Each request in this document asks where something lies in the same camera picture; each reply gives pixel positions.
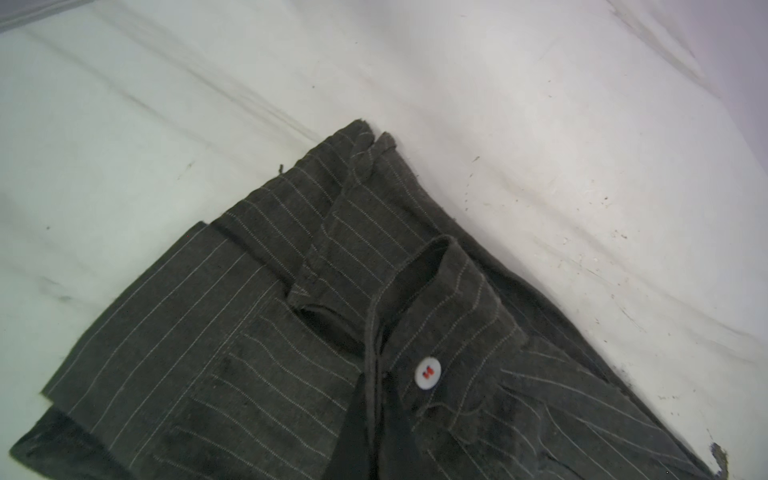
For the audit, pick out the dark grey pinstriped shirt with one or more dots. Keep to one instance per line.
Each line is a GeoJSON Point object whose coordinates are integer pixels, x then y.
{"type": "Point", "coordinates": [336, 323]}

